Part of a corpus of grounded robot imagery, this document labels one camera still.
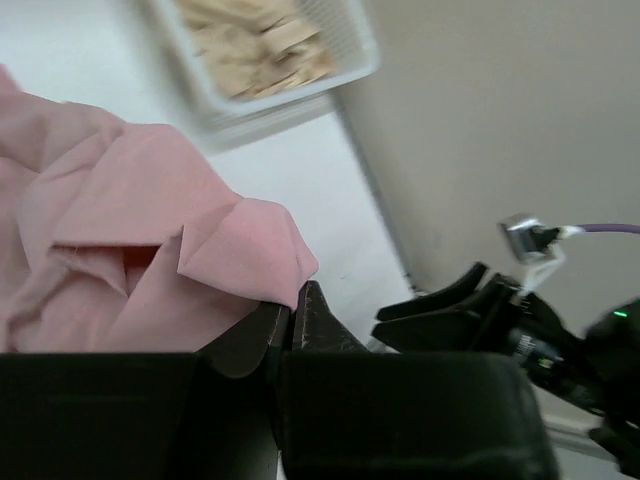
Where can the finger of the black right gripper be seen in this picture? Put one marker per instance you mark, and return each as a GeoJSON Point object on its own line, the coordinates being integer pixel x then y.
{"type": "Point", "coordinates": [461, 289]}
{"type": "Point", "coordinates": [442, 330]}

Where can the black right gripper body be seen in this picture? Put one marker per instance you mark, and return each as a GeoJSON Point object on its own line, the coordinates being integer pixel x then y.
{"type": "Point", "coordinates": [597, 372]}

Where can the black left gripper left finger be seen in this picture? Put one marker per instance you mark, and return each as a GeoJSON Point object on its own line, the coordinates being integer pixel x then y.
{"type": "Point", "coordinates": [239, 351]}

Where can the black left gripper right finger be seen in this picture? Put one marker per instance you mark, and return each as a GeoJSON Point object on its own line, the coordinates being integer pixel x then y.
{"type": "Point", "coordinates": [316, 328]}

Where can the pink trousers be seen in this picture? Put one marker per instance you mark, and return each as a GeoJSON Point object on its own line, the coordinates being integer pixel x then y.
{"type": "Point", "coordinates": [120, 237]}

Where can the beige trousers in basket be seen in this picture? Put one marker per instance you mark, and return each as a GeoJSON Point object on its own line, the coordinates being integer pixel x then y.
{"type": "Point", "coordinates": [256, 49]}

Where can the white plastic basket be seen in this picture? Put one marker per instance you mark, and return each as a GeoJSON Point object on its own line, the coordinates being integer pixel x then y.
{"type": "Point", "coordinates": [346, 30]}

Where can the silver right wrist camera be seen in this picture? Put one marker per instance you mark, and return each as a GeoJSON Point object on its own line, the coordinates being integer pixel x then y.
{"type": "Point", "coordinates": [528, 238]}

